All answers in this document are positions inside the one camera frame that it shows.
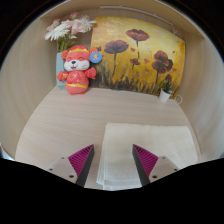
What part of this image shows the light blue vase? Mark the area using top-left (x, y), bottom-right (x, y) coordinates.
top-left (55, 51), bottom-right (68, 91)

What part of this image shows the small potted plant white pot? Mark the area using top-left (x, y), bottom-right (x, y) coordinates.
top-left (158, 79), bottom-right (174, 104)

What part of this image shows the yellow poppy flower painting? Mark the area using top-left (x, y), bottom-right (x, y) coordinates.
top-left (89, 16), bottom-right (186, 98)

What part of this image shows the red plush bear toy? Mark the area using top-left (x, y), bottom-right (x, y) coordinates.
top-left (56, 44), bottom-right (103, 96)

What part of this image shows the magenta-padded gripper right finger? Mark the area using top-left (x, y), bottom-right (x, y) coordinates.
top-left (131, 143), bottom-right (180, 187)

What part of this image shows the white towel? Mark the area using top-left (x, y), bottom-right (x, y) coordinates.
top-left (95, 122), bottom-right (200, 192)

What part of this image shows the white light bar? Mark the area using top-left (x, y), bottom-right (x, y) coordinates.
top-left (99, 5), bottom-right (176, 28)

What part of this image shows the pink and white flower bouquet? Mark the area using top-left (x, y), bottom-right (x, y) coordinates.
top-left (44, 11), bottom-right (98, 53)

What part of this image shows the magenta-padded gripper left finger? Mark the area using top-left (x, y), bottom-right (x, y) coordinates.
top-left (46, 143), bottom-right (95, 188)

